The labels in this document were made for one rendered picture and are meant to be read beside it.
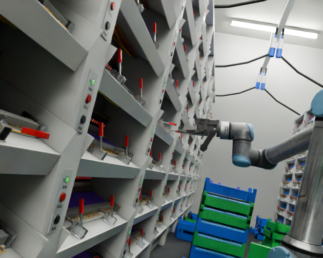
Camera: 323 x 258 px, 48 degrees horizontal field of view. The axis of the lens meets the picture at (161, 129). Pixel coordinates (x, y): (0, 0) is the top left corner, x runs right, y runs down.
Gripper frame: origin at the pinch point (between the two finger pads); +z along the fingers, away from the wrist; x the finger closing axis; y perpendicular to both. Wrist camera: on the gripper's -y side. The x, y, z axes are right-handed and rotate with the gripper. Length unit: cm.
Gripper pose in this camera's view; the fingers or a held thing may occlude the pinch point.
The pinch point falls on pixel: (180, 132)
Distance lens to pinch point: 186.2
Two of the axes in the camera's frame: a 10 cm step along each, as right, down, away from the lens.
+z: -9.9, -0.5, 1.6
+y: 0.8, -9.9, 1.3
